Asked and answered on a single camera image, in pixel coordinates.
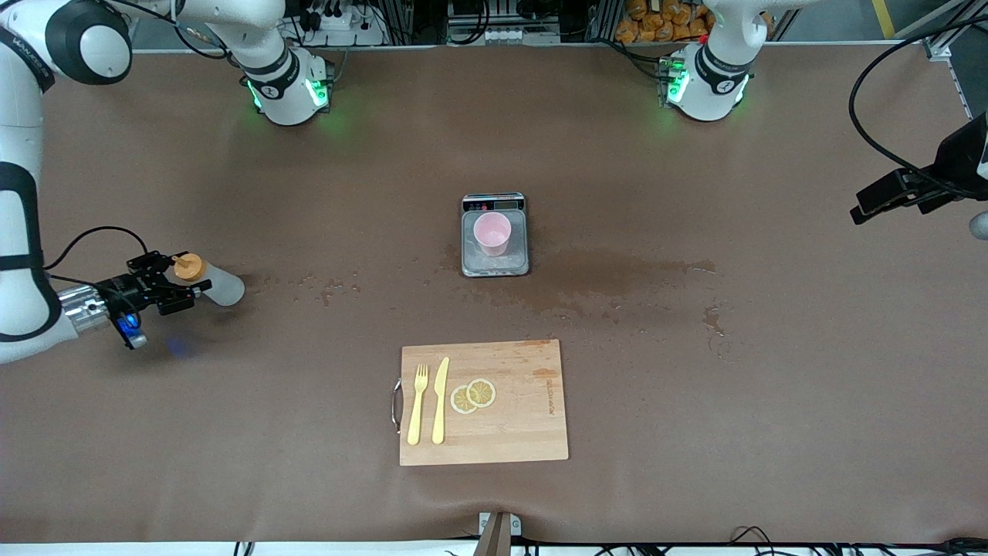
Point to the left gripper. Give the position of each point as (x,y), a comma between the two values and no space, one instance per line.
(959,158)

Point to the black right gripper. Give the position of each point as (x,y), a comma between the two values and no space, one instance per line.
(126,292)

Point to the clear orange-capped sauce bottle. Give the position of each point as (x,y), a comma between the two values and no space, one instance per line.
(220,286)

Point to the pink plastic cup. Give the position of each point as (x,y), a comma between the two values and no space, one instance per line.
(492,233)

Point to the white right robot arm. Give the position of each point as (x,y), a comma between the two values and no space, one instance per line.
(15,232)

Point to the yellow plastic fork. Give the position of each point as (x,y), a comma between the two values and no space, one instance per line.
(417,409)

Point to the yellow plastic knife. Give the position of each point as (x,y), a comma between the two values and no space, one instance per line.
(440,401)

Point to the orange snack bags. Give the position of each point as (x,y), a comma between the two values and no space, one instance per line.
(664,19)

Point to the white power strip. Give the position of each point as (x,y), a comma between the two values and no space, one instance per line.
(343,27)

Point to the lemon slice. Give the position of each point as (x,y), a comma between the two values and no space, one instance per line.
(461,401)
(482,391)

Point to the grey digital kitchen scale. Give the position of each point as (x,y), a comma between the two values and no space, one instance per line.
(495,264)

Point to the wooden cutting board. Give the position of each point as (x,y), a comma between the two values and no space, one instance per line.
(525,425)

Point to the aluminium frame profile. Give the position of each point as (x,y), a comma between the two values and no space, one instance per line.
(943,48)

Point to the metal table edge bracket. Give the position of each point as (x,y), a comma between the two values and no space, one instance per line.
(498,529)

